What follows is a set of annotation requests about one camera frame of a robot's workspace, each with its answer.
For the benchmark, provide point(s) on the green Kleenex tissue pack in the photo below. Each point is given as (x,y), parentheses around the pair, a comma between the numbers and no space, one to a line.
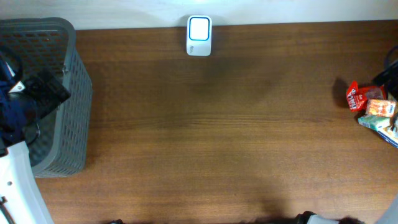
(374,122)

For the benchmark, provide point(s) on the grey plastic basket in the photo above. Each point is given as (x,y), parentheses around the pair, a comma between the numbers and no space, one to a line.
(55,76)

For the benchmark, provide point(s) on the red Hacks candy bag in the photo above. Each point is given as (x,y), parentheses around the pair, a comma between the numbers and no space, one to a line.
(357,97)

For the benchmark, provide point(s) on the white black barcode scanner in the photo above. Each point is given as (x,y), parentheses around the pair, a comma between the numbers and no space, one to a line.
(199,36)

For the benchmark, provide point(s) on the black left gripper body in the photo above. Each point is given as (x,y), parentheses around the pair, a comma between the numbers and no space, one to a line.
(38,99)

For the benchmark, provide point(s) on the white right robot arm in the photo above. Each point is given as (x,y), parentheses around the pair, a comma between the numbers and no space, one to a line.
(389,216)

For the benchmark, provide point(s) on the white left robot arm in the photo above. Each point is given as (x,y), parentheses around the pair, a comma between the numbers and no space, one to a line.
(21,200)

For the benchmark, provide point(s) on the orange Kleenex tissue pack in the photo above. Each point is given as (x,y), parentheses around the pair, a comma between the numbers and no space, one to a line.
(384,108)

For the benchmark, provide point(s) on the beige wet wipes pack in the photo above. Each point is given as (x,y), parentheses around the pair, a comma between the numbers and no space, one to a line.
(389,134)

